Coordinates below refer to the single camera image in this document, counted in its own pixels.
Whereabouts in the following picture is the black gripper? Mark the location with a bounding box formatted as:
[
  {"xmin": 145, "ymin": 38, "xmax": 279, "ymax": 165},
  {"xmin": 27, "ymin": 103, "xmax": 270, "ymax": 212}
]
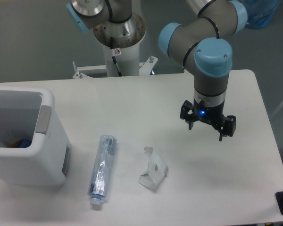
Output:
[{"xmin": 180, "ymin": 100, "xmax": 236, "ymax": 142}]

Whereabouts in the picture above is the crushed clear plastic bottle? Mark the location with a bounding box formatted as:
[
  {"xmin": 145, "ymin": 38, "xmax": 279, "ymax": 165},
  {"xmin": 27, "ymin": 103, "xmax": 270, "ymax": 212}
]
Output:
[{"xmin": 87, "ymin": 135, "xmax": 117, "ymax": 210}]

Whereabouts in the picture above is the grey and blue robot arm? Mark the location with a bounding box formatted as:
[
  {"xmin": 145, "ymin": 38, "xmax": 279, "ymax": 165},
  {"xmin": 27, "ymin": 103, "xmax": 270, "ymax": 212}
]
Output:
[{"xmin": 66, "ymin": 0, "xmax": 248, "ymax": 138}]

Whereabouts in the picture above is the white plastic trash can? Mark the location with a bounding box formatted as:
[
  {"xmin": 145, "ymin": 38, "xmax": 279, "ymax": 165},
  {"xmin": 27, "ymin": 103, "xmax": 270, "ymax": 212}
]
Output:
[{"xmin": 0, "ymin": 85, "xmax": 71, "ymax": 186}]

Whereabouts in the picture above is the yellow and blue trash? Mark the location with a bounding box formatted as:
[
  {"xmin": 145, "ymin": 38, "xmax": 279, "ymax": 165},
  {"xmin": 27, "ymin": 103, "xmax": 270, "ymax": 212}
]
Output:
[{"xmin": 7, "ymin": 138, "xmax": 32, "ymax": 148}]

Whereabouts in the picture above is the blue plastic bag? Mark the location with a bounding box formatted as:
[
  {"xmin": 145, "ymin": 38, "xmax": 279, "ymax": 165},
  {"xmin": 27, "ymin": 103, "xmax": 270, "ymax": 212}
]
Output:
[{"xmin": 243, "ymin": 0, "xmax": 281, "ymax": 29}]

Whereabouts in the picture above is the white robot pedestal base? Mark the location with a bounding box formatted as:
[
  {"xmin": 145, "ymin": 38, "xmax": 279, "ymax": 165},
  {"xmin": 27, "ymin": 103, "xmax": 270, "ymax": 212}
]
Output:
[{"xmin": 73, "ymin": 13, "xmax": 158, "ymax": 79}]

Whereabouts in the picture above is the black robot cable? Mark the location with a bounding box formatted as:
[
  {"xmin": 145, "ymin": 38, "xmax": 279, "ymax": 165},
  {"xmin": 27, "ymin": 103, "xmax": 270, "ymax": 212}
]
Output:
[{"xmin": 109, "ymin": 36, "xmax": 123, "ymax": 77}]

